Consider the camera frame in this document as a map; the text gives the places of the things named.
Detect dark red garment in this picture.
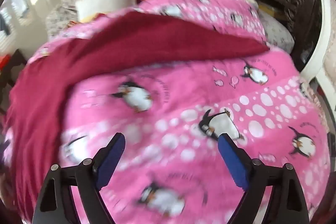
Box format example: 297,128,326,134
4,11,268,221

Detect pink penguin blanket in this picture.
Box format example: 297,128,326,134
2,0,332,224

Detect white chair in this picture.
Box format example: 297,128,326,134
301,0,335,114

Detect white pillow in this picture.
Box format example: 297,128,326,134
75,0,137,23

